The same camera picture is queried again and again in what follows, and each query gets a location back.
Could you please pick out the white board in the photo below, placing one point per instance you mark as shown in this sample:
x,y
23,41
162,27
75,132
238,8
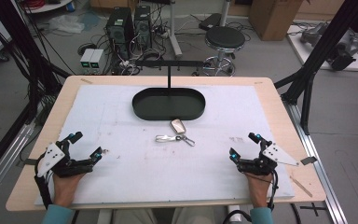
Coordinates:
x,y
304,53

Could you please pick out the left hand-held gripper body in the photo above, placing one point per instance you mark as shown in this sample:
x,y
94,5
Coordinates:
x,y
62,163

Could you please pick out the dark tape piece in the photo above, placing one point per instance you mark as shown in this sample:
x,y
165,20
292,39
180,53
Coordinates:
x,y
30,161
309,160

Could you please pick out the cardboard box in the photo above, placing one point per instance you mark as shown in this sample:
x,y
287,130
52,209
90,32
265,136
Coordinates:
x,y
273,18

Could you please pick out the person's left hand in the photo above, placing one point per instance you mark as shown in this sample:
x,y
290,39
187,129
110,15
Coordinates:
x,y
66,188

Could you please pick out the black metal frame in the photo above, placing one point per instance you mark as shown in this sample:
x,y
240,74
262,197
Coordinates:
x,y
320,49
28,46

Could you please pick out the white plastic bag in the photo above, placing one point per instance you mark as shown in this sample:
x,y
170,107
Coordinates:
x,y
66,24

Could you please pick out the white desk leg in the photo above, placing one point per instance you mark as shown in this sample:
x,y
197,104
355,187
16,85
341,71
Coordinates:
x,y
174,31

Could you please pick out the black machine part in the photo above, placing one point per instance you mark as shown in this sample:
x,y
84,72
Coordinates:
x,y
343,56

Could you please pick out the white foam mat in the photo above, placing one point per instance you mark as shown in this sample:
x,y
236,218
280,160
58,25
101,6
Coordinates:
x,y
136,168

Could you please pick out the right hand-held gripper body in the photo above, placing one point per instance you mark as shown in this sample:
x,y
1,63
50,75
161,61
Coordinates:
x,y
261,163

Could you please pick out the white bench power supply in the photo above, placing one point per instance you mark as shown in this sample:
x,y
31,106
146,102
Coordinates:
x,y
86,60
97,60

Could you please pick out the slim black computer tower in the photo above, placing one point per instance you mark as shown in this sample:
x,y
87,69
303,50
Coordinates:
x,y
143,25

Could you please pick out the person's right hand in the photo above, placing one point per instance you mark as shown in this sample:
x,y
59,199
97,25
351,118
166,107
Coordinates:
x,y
259,189

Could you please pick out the thin wooden stick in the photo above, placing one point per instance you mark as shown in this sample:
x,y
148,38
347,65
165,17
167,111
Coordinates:
x,y
301,186

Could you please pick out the black round stool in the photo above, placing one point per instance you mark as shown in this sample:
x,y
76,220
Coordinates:
x,y
225,38

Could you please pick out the black oval tray key stand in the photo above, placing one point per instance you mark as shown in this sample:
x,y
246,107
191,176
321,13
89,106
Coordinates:
x,y
161,107

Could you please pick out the grey machine part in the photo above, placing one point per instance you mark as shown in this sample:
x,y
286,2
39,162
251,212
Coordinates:
x,y
312,34

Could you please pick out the aluminium rail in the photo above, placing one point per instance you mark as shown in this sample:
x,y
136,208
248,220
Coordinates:
x,y
317,161
6,158

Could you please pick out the large black computer tower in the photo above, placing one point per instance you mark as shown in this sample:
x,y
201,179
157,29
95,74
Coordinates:
x,y
119,29

